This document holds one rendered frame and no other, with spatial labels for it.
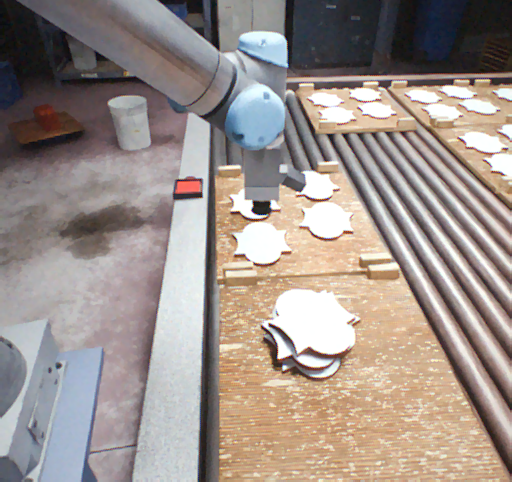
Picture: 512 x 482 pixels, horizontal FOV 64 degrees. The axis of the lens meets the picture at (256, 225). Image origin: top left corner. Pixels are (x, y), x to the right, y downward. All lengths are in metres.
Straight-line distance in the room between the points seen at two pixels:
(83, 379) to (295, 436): 0.37
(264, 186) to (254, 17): 4.69
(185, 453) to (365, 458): 0.23
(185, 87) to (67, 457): 0.53
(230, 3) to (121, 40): 4.87
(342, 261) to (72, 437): 0.55
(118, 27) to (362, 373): 0.55
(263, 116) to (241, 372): 0.37
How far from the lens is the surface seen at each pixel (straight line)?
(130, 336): 1.97
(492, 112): 1.72
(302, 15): 5.52
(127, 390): 1.81
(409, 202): 1.11
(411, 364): 0.70
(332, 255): 0.85
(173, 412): 0.65
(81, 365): 0.79
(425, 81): 2.02
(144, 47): 0.44
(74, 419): 0.74
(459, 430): 0.66
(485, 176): 1.26
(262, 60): 0.65
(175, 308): 0.77
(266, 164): 0.70
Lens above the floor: 1.47
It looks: 36 degrees down
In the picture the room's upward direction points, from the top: straight up
